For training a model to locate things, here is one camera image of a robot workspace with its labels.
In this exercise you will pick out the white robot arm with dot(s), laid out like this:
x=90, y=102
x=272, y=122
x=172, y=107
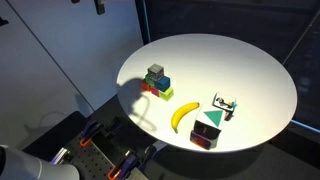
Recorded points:
x=20, y=166

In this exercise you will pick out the orange cube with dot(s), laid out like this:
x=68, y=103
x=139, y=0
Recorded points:
x=145, y=86

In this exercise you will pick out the soft block with teal triangle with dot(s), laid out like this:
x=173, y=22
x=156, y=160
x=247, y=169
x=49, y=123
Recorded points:
x=209, y=117

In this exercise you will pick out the lime green cube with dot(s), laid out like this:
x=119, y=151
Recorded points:
x=166, y=94

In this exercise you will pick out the teal blue cube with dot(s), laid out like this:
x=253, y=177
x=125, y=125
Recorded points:
x=163, y=83

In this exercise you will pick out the magenta red cube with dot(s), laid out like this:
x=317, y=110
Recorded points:
x=155, y=91

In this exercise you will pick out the soft block with number six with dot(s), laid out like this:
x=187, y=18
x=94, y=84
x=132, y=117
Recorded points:
x=201, y=141

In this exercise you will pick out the purple and white clamp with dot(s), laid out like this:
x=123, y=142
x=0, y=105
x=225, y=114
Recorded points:
x=61, y=156

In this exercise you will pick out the purple and orange clamp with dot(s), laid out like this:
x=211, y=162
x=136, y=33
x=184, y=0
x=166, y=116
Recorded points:
x=124, y=165
x=90, y=131

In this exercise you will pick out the soft block with number four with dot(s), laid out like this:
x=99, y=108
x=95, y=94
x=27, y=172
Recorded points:
x=222, y=101

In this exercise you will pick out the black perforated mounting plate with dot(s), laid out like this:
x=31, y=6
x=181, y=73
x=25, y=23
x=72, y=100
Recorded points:
x=96, y=160

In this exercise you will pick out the yellow banana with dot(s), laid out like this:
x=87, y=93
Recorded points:
x=181, y=114

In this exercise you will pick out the gray cube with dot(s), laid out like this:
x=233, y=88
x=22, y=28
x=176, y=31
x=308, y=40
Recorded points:
x=155, y=71

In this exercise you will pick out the black wall bracket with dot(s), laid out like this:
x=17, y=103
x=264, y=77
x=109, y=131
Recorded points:
x=99, y=6

